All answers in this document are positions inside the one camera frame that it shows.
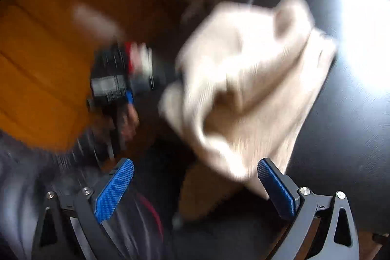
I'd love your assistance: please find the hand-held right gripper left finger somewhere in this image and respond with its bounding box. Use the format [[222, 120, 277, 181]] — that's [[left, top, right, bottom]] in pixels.
[[30, 158, 135, 260]]

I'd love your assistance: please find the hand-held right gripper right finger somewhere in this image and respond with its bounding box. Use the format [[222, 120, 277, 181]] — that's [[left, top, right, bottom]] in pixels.
[[257, 158, 361, 260]]

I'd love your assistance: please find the beige knit sweater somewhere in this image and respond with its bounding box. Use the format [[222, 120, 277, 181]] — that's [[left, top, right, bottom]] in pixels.
[[160, 0, 339, 221]]

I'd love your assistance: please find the person's left hand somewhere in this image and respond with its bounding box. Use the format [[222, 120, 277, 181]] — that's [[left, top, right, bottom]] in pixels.
[[114, 102, 141, 152]]

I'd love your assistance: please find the person's dark grey clothing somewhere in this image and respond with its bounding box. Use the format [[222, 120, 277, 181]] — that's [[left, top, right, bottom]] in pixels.
[[0, 129, 171, 260]]

